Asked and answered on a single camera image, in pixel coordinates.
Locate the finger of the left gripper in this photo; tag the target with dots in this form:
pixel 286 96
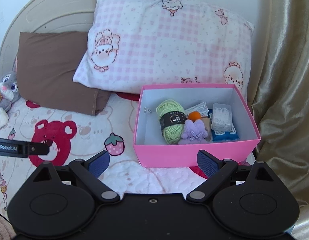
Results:
pixel 39 147

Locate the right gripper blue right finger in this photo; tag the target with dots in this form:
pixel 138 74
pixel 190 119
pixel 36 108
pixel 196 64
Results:
pixel 218 173

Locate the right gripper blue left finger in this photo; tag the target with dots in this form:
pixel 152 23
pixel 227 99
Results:
pixel 87 174

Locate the purple plush toy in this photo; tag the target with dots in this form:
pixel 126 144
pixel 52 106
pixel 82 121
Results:
pixel 193 133

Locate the blue tissue pack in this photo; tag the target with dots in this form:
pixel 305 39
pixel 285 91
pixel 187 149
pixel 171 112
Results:
pixel 219 136

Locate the white bear print blanket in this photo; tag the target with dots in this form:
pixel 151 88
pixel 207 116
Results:
pixel 73 135

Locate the clear floss pick box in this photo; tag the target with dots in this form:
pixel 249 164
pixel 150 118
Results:
pixel 222 117

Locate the small brown box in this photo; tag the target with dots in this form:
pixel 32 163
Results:
pixel 207 123

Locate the orange ball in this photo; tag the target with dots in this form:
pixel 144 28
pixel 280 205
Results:
pixel 193 116

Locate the grey bunny plush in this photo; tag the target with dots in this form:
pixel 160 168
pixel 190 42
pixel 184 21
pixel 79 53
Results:
pixel 9 92

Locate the white label packet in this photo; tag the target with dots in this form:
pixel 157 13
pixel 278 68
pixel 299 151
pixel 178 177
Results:
pixel 201 108

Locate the pink storage box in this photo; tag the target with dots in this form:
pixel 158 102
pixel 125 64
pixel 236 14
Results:
pixel 151 148

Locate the green yarn ball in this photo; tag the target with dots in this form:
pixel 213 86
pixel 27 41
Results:
pixel 172 117

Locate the brown pillow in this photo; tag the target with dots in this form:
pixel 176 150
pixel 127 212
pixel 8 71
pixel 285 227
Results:
pixel 46 64

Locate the gold satin curtain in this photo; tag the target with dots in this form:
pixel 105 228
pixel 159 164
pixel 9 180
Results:
pixel 281 103

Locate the pink checkered pillow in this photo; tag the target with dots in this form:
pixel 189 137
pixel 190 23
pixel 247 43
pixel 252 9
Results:
pixel 133 43

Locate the beige headboard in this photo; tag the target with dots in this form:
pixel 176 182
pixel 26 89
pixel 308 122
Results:
pixel 45 16

